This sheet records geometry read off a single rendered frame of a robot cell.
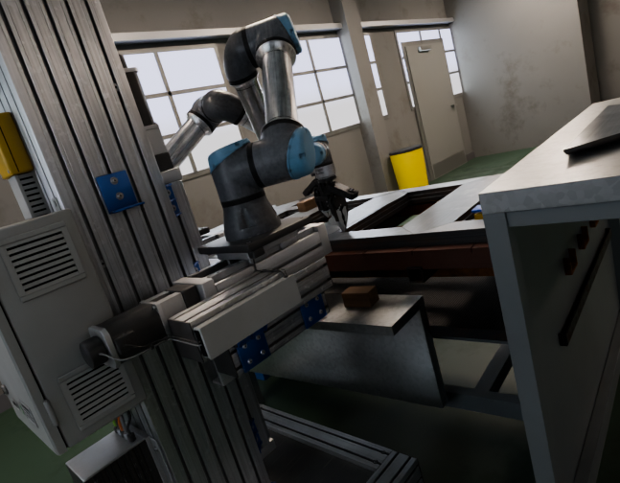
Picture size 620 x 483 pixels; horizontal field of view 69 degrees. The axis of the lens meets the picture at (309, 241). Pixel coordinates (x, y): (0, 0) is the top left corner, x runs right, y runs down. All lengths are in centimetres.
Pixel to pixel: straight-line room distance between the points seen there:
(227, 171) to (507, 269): 66
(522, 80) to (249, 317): 802
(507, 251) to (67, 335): 89
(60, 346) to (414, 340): 98
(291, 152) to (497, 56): 786
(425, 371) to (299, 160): 81
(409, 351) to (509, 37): 760
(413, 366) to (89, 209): 105
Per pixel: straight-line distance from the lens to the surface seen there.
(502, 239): 91
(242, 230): 113
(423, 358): 152
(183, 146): 176
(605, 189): 85
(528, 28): 866
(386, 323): 132
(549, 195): 87
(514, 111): 880
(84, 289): 109
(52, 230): 107
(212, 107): 173
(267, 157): 110
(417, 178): 620
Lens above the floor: 124
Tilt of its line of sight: 13 degrees down
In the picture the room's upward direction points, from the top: 16 degrees counter-clockwise
